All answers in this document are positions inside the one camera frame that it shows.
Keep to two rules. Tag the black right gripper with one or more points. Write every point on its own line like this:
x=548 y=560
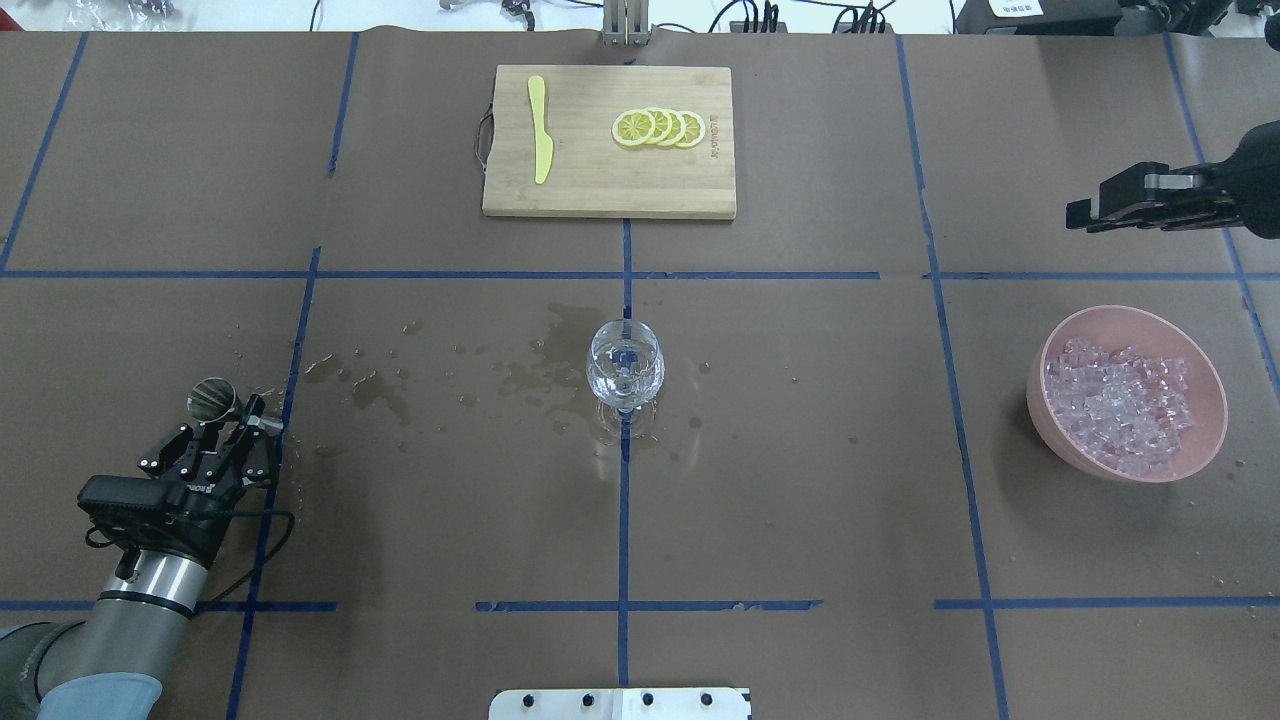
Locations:
x=1256 y=172

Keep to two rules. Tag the bamboo cutting board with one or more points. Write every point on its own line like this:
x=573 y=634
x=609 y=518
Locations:
x=592 y=176

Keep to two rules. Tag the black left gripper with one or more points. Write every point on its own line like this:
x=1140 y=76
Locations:
x=203 y=522

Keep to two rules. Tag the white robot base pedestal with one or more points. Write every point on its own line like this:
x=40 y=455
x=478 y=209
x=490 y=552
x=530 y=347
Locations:
x=623 y=703

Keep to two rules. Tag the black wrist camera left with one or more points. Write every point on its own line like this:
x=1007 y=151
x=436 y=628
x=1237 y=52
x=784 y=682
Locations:
x=131 y=503

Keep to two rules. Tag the steel double jigger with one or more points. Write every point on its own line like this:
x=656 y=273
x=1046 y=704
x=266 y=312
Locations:
x=214 y=396

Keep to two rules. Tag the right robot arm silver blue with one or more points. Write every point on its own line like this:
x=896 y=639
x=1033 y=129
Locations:
x=1227 y=92

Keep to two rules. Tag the aluminium frame post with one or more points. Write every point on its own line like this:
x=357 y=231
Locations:
x=626 y=23

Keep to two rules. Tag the pink plastic bowl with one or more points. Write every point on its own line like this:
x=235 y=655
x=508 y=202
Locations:
x=1114 y=326

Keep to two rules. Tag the clear wine glass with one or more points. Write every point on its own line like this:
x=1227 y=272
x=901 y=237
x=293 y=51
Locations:
x=626 y=370

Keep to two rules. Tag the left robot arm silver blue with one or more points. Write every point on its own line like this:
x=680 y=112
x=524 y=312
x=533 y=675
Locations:
x=113 y=664

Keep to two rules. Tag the yellow plastic knife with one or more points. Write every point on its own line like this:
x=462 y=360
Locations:
x=544 y=145

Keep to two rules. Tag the lemon slice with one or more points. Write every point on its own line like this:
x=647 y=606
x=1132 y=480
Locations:
x=676 y=128
x=662 y=124
x=634 y=128
x=694 y=129

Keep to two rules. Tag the pile of clear ice cubes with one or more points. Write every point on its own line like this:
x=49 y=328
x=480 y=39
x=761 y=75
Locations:
x=1125 y=409

